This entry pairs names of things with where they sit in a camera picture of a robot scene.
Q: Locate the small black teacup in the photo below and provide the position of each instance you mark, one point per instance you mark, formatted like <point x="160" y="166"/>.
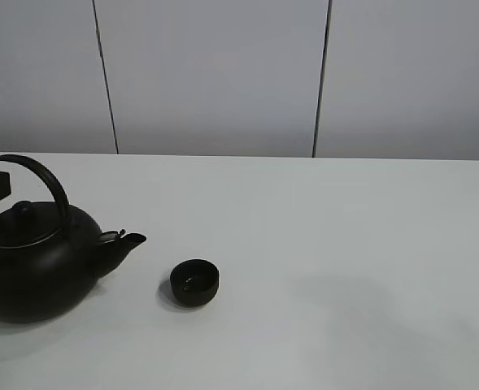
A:
<point x="194" y="282"/>

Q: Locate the black teapot with handle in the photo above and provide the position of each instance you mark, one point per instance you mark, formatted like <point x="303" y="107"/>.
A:
<point x="52" y="254"/>

